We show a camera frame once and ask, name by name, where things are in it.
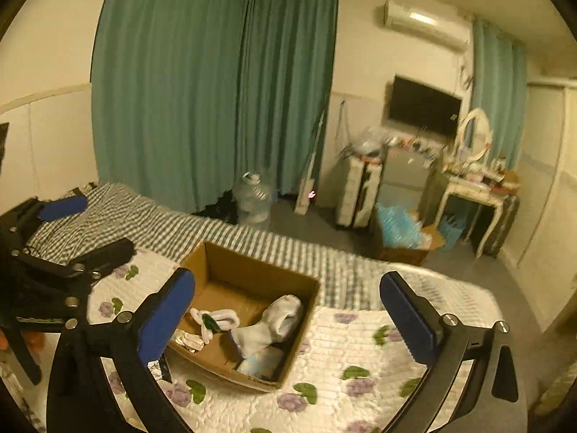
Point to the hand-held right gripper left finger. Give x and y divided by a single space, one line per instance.
166 322

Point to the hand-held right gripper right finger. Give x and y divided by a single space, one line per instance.
406 320

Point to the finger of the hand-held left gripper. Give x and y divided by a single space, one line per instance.
63 208
108 252

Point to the brown cardboard box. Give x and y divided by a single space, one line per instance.
234 279

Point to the silver foil packet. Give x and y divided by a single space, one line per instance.
189 340

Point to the green checked bedsheet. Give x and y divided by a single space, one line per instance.
148 221

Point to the cardboard box of blue packets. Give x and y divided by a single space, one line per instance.
401 234

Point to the white floral quilt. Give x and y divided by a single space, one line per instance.
342 397

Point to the blue plastic basket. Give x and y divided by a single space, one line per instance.
453 230

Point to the light blue cloth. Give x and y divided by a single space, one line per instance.
263 363

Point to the black bag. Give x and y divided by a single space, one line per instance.
218 209

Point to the dark striped suitcase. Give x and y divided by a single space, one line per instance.
502 225

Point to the white suitcase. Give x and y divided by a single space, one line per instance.
356 194

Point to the grey mini fridge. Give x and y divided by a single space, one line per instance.
405 180

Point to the white dressing table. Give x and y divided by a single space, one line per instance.
464 187

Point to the clear water jug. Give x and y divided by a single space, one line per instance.
254 200

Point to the teal green curtain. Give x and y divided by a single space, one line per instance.
167 90
288 90
498 99

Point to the white stick mop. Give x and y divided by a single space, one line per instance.
309 180

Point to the clear plastic bag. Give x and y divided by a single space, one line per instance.
369 140

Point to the white oval mirror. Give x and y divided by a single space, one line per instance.
464 144

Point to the white wardrobe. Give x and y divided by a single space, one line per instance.
545 189

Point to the white air conditioner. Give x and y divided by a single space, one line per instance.
426 22

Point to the black wall television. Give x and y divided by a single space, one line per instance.
423 106

